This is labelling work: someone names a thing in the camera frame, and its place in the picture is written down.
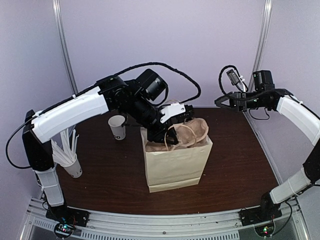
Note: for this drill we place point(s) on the left aluminium frame post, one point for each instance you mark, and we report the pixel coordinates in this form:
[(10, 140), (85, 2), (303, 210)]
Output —
[(63, 43)]

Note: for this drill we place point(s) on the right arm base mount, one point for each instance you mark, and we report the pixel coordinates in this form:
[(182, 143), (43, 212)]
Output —
[(263, 221)]

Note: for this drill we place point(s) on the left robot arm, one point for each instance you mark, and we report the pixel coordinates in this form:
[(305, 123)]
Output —
[(108, 94)]

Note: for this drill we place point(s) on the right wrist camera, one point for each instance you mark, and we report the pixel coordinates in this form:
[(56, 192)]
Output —
[(237, 81)]

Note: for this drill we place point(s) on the brown paper bag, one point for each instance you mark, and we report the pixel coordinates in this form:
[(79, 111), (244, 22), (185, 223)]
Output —
[(168, 170)]

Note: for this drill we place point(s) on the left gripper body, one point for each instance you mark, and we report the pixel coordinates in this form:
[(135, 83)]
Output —
[(153, 134)]

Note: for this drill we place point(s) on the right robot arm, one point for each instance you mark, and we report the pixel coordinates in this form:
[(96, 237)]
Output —
[(267, 96)]

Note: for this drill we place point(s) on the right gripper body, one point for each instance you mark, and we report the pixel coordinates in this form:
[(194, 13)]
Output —
[(243, 101)]

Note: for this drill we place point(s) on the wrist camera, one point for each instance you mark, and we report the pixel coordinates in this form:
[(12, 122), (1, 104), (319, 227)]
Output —
[(180, 111), (237, 81)]

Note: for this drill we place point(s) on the right aluminium frame post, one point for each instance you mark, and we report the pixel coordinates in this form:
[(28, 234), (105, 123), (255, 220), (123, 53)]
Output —
[(264, 30)]

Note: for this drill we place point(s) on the aluminium front rail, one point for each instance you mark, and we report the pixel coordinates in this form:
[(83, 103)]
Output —
[(225, 225)]

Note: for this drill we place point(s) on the cardboard cup carrier tray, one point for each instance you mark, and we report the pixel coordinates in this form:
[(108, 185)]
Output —
[(189, 134)]

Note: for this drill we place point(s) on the aluminium frame post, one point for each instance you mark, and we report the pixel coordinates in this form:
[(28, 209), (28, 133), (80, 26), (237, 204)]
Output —
[(63, 43), (264, 30)]

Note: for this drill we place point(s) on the paper wrapped straws bundle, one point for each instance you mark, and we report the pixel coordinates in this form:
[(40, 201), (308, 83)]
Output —
[(65, 155)]

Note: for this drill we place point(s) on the white cup holding straws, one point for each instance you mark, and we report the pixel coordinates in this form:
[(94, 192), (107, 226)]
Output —
[(74, 169)]

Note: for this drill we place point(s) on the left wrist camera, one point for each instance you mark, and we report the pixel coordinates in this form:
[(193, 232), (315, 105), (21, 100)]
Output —
[(180, 111)]

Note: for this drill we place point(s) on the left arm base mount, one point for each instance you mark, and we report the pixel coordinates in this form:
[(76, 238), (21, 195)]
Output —
[(68, 219)]

